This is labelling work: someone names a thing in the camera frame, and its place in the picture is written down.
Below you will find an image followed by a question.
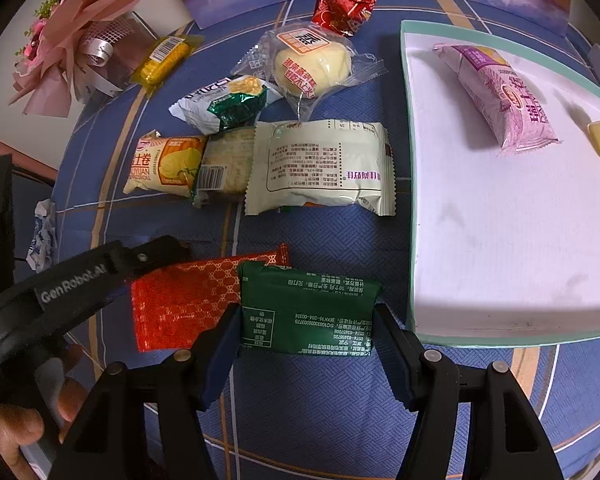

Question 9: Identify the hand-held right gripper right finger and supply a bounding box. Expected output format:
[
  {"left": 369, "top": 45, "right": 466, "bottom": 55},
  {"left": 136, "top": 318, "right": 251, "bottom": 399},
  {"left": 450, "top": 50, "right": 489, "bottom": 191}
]
[{"left": 372, "top": 302, "right": 566, "bottom": 480}]

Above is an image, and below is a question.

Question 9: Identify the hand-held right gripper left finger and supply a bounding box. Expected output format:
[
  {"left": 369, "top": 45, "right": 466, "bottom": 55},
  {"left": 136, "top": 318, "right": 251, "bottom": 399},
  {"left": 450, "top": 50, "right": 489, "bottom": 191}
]
[{"left": 55, "top": 302, "right": 243, "bottom": 480}]

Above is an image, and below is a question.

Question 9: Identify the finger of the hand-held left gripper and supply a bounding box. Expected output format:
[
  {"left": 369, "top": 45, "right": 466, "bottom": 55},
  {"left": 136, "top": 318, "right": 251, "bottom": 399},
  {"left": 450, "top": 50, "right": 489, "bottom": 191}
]
[{"left": 117, "top": 235, "right": 191, "bottom": 278}]

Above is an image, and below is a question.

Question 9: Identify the red patterned snack packet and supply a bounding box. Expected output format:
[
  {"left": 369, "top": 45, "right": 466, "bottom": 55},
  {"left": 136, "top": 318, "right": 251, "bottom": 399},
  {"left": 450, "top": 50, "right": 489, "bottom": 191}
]
[{"left": 130, "top": 242, "right": 291, "bottom": 352}]

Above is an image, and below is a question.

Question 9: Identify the yellow cream roll packet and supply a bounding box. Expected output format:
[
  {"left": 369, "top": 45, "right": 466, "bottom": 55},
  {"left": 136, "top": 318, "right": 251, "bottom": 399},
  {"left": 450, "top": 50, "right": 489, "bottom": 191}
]
[{"left": 123, "top": 130, "right": 207, "bottom": 198}]

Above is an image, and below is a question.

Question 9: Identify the dark green snack packet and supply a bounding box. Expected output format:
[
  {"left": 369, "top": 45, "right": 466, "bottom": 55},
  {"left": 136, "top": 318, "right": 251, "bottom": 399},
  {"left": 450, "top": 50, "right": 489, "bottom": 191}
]
[{"left": 237, "top": 260, "right": 382, "bottom": 356}]

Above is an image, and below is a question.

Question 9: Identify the clear rice cracker packet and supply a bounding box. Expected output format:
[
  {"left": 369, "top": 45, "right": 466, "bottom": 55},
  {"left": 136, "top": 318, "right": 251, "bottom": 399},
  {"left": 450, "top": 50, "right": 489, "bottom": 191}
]
[{"left": 192, "top": 127, "right": 258, "bottom": 208}]

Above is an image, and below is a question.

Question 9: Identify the white tray box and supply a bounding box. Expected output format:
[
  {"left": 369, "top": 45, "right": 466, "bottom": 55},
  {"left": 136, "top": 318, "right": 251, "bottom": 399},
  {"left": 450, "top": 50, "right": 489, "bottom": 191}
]
[{"left": 400, "top": 20, "right": 600, "bottom": 348}]

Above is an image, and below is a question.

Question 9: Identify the white and green snack packet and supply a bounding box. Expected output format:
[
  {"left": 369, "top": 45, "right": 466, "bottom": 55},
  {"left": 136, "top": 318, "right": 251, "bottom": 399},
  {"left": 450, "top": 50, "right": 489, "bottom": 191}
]
[{"left": 169, "top": 74, "right": 270, "bottom": 135}]

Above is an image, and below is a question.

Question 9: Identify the large white snack packet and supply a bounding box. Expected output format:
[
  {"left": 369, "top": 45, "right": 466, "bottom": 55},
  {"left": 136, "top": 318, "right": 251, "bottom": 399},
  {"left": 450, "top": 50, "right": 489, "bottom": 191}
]
[{"left": 244, "top": 119, "right": 396, "bottom": 217}]

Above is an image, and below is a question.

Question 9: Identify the clear steamed bun packet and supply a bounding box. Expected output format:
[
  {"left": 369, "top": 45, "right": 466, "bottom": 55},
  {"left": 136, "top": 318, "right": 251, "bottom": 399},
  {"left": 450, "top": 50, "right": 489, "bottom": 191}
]
[{"left": 231, "top": 22, "right": 387, "bottom": 117}]

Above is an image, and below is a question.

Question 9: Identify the person's left hand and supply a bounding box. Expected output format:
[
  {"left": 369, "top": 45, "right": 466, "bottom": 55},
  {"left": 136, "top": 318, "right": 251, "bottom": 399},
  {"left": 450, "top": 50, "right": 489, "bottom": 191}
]
[{"left": 0, "top": 347, "right": 88, "bottom": 480}]

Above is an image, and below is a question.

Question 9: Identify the crumpled blue white paper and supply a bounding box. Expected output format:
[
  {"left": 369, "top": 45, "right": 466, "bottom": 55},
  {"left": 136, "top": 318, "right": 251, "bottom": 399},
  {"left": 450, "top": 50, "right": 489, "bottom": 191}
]
[{"left": 26, "top": 199, "right": 57, "bottom": 273}]

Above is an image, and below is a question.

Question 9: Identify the small yellow snack packet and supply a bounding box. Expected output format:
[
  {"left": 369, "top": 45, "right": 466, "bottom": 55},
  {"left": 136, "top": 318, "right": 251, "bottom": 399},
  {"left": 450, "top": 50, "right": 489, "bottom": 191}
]
[{"left": 130, "top": 35, "right": 205, "bottom": 96}]

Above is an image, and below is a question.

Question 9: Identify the pink flower bouquet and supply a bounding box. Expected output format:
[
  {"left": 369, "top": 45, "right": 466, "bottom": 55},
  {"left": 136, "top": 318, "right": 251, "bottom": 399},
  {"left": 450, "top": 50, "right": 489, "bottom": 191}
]
[{"left": 11, "top": 0, "right": 153, "bottom": 117}]

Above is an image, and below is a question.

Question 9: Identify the purple snack packet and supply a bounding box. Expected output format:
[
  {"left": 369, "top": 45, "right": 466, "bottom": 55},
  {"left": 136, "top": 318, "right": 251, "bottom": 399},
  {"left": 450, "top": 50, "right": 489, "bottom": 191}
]
[{"left": 432, "top": 44, "right": 561, "bottom": 157}]

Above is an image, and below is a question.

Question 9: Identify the red candy packet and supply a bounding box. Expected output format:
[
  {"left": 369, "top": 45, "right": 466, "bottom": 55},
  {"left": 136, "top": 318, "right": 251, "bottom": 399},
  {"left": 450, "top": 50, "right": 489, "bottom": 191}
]
[{"left": 311, "top": 0, "right": 384, "bottom": 37}]

